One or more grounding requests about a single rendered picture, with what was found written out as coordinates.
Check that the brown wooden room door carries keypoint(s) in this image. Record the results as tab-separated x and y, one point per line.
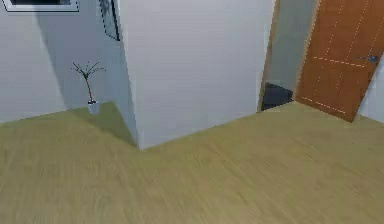
336	60

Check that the thin bare house plant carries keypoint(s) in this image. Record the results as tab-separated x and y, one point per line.
88	83

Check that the black framed wall picture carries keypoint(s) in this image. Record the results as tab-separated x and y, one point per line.
110	16

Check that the white framed wall picture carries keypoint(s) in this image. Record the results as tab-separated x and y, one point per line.
40	4

